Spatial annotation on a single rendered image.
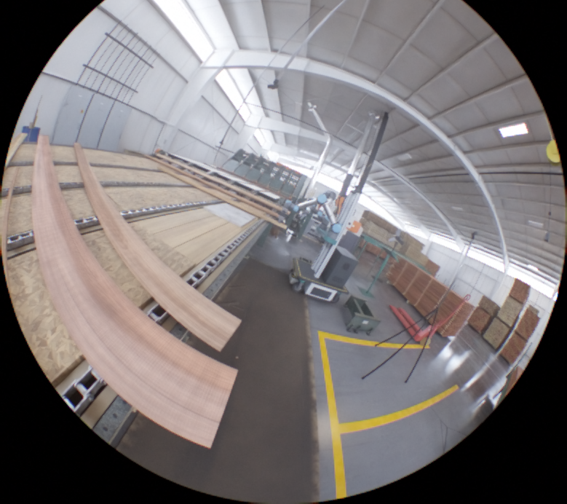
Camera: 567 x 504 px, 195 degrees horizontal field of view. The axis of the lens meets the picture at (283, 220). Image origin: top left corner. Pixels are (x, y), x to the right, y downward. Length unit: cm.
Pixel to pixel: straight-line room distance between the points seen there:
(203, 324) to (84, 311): 36
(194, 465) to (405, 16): 723
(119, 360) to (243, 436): 101
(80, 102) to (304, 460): 671
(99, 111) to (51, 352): 571
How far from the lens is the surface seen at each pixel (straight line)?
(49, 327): 62
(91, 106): 587
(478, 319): 1056
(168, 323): 59
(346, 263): 256
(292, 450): 145
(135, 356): 47
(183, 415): 43
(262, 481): 140
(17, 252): 94
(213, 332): 52
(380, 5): 589
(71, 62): 641
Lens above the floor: 130
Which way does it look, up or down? 9 degrees down
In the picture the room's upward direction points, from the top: 25 degrees clockwise
